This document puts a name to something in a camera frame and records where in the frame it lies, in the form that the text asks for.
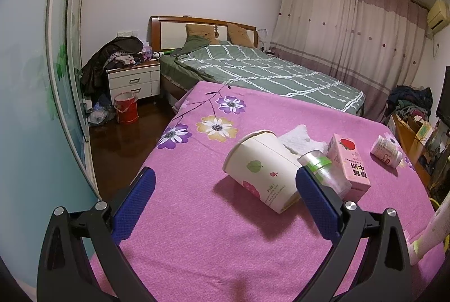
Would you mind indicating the paper cup with leaf print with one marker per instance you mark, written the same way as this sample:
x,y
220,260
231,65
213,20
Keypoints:
x,y
262,165

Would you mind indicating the air conditioner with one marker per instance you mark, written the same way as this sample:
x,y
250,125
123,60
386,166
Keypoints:
x,y
437,18

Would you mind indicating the small white bottle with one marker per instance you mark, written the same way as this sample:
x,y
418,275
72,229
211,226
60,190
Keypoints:
x,y
387,152

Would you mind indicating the black television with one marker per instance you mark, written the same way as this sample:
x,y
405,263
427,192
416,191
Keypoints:
x,y
443,108

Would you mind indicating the clothes pile on desk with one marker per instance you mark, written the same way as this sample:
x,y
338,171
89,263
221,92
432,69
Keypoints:
x,y
408,101

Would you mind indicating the bed with green quilt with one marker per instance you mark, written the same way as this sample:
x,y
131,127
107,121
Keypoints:
x,y
250,68

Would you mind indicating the white nightstand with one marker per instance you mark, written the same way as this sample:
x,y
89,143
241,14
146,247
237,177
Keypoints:
x,y
143,80

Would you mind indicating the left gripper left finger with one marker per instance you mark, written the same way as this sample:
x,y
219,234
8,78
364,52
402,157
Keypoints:
x,y
64,270

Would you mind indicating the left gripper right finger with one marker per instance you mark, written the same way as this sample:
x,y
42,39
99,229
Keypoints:
x,y
368,260

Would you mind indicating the pink milk carton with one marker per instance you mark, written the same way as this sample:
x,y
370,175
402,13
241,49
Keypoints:
x,y
344,153

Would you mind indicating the wooden headboard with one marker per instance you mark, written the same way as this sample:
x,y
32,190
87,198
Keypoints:
x,y
171,32

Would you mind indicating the red bucket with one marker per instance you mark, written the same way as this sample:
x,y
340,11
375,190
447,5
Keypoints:
x,y
125,105

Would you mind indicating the wooden desk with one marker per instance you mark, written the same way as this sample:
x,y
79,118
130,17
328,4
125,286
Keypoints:
x,y
418,155

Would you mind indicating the pile of dark clothes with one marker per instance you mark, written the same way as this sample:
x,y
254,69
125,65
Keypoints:
x,y
93,81

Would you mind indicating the right brown pillow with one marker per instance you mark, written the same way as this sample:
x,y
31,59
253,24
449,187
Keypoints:
x,y
238,36

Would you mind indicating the pink white curtain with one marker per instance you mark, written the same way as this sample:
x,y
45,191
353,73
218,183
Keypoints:
x,y
371,45

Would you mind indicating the brown pillow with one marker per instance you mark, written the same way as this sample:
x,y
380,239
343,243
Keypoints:
x,y
202,30
238,36

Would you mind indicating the clear bottle green cap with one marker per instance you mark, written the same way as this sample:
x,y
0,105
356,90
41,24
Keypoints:
x,y
326,172

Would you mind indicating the sliding wardrobe door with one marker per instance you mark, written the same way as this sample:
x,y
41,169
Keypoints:
x,y
42,165

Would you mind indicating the left brown pillow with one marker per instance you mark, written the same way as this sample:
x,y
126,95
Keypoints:
x,y
202,30

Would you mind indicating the white tissue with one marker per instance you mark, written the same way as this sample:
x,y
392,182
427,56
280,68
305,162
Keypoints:
x,y
299,142

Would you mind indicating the pink floral tablecloth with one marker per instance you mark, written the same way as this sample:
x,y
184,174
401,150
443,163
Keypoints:
x,y
203,237

